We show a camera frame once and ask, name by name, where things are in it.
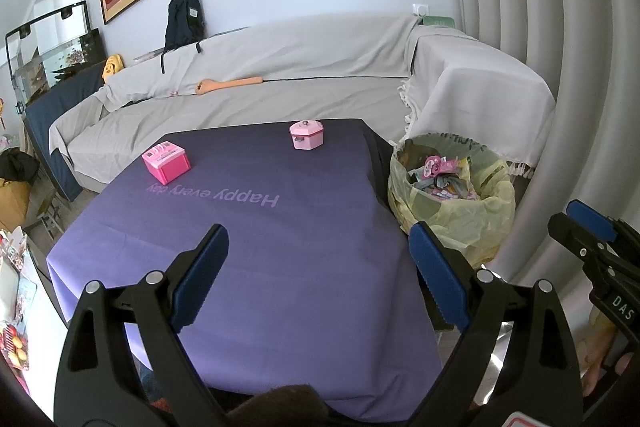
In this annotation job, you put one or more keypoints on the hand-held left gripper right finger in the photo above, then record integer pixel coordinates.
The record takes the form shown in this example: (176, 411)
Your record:
(440, 277)

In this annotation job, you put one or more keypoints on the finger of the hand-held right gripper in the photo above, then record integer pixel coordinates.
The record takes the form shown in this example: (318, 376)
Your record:
(570, 232)
(590, 214)

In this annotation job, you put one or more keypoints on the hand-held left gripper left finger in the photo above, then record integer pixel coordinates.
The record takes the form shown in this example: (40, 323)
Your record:
(200, 277)

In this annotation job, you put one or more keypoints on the bin with yellow bag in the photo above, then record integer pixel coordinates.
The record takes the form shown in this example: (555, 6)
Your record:
(480, 217)

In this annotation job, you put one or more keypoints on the torn pink toy packaging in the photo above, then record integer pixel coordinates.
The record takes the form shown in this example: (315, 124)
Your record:
(437, 166)

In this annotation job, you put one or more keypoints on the person's right hand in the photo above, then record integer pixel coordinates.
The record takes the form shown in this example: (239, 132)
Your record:
(597, 347)

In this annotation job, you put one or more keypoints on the purple tablecloth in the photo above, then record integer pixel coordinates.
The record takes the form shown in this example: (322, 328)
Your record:
(300, 257)

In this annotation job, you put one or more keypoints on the pink toy stove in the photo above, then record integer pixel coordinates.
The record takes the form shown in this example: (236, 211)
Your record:
(167, 164)

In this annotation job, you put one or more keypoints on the brown fuzzy object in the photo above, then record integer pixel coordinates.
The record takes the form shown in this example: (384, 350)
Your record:
(290, 402)

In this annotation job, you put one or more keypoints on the small grey step stool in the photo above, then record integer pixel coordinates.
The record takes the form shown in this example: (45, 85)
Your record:
(50, 222)

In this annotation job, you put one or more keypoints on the pink toy pot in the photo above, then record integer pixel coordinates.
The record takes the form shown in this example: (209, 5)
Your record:
(306, 134)

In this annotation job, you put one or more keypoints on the orange back scratcher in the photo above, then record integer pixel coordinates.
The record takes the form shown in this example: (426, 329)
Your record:
(230, 83)

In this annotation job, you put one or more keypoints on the fruit print packet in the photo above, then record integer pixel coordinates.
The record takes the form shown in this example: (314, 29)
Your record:
(15, 347)

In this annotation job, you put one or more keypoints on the yellow cardboard box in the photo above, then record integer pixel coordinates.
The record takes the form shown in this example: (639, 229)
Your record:
(12, 204)

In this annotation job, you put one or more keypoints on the grey covered sofa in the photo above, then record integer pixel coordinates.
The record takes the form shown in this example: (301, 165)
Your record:
(300, 97)

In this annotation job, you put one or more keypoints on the grey white curtain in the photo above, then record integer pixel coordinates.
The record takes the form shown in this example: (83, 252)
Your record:
(550, 7)

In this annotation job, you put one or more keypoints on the black jacket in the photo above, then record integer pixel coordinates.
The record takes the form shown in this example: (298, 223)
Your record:
(17, 167)

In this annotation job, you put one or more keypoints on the dark blue cloth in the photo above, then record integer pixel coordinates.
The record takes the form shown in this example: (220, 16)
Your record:
(45, 122)

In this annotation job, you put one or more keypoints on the yellow plush toy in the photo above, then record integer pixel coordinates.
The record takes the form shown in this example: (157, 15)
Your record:
(113, 68)

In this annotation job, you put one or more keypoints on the green flat device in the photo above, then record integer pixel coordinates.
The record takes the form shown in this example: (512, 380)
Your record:
(439, 21)

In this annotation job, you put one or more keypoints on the black backpack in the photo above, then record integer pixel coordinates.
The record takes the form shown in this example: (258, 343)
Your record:
(182, 22)

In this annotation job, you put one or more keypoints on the glass fish tank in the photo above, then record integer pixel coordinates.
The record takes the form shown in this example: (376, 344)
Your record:
(60, 57)

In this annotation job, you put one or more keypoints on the white wall socket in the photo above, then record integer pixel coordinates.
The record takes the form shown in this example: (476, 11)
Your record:
(420, 10)

